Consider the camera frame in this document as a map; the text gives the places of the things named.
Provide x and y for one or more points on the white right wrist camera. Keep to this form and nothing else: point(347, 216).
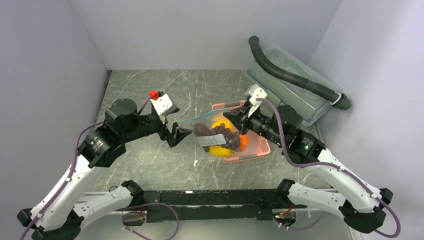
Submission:
point(255, 92)

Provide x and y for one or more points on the dark purple grape bunch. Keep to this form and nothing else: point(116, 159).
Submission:
point(231, 138)

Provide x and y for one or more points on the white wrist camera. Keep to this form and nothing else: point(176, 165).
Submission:
point(162, 104)
point(255, 92)

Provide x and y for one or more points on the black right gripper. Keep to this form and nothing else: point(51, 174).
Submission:
point(240, 118)

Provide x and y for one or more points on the dark red round fruit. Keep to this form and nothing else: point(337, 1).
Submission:
point(201, 130)

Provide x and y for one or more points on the green lidded storage box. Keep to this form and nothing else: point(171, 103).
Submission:
point(306, 104)

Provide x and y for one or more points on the yellow mango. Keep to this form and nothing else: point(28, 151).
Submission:
point(219, 151)

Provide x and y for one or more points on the pink perforated plastic basket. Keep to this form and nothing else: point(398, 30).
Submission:
point(258, 146)

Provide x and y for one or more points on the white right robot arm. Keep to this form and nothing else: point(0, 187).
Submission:
point(360, 205)

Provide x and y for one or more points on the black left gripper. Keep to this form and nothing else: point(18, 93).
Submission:
point(177, 133)

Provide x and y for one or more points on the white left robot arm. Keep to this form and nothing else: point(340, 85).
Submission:
point(60, 216)

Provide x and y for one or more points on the clear zip top bag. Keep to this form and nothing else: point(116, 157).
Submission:
point(205, 119)

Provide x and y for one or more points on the orange fruit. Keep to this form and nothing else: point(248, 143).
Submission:
point(244, 141)

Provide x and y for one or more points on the yellow bell pepper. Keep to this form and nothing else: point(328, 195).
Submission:
point(220, 119)

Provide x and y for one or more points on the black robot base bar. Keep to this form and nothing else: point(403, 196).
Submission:
point(168, 205)

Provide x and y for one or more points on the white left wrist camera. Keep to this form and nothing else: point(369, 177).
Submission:
point(162, 104)

